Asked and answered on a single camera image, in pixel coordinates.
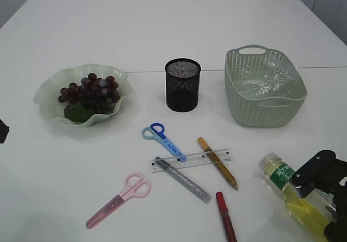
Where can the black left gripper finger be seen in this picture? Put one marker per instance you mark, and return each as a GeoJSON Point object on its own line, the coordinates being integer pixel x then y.
{"type": "Point", "coordinates": [4, 130]}

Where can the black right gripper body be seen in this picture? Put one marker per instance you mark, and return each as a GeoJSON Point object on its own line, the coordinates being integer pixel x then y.
{"type": "Point", "coordinates": [327, 178]}

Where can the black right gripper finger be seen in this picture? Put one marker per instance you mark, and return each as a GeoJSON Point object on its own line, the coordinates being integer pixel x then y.
{"type": "Point", "coordinates": [336, 231]}
{"type": "Point", "coordinates": [304, 179]}

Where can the yellow tea drink bottle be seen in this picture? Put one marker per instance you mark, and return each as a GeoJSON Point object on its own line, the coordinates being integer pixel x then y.
{"type": "Point", "coordinates": [313, 212]}

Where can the purple grape bunch with leaves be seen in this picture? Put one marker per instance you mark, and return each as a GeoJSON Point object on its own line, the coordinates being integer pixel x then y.
{"type": "Point", "coordinates": [92, 96]}

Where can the clear plastic sheet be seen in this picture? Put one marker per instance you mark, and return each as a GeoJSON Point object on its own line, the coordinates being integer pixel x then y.
{"type": "Point", "coordinates": [271, 77]}

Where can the pale green wavy plate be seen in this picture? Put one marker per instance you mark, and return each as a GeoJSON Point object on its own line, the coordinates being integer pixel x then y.
{"type": "Point", "coordinates": [46, 96]}

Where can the gold glitter pen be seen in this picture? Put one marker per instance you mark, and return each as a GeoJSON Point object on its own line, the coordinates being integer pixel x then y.
{"type": "Point", "coordinates": [223, 170]}

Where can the red glitter pen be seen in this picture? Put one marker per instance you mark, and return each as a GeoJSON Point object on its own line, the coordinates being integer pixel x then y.
{"type": "Point", "coordinates": [226, 220]}

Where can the green plastic woven basket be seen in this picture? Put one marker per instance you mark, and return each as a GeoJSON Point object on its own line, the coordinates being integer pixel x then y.
{"type": "Point", "coordinates": [271, 112]}

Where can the silver glitter pen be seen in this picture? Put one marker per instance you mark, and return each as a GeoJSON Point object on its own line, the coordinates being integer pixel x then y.
{"type": "Point", "coordinates": [186, 182]}

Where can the clear plastic ruler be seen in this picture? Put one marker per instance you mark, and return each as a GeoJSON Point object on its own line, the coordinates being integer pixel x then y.
{"type": "Point", "coordinates": [192, 160]}

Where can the black mesh pen cup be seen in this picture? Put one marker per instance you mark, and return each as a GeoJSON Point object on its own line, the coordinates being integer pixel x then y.
{"type": "Point", "coordinates": [182, 77]}

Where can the pink scissors with cover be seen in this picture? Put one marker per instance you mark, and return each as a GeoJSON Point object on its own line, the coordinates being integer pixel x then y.
{"type": "Point", "coordinates": [135, 186]}

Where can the blue scissors with cover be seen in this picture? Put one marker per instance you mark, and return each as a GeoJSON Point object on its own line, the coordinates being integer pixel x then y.
{"type": "Point", "coordinates": [156, 132]}

